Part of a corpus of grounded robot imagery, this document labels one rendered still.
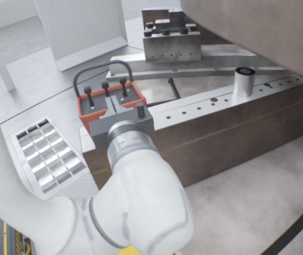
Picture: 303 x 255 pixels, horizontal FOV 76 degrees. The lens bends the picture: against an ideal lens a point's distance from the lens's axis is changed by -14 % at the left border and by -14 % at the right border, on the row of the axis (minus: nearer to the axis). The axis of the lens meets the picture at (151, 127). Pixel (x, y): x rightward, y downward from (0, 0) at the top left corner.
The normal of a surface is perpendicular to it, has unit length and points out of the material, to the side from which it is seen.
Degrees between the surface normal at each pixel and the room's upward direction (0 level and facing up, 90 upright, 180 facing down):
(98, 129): 0
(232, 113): 90
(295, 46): 90
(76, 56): 37
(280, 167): 0
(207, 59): 72
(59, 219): 31
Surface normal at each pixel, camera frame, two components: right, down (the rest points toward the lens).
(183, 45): -0.06, 0.63
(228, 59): -0.09, 0.36
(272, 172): -0.11, -0.77
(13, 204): 0.77, 0.34
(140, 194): -0.36, -0.61
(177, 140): 0.33, 0.57
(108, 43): 0.31, -0.37
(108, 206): -0.55, -0.44
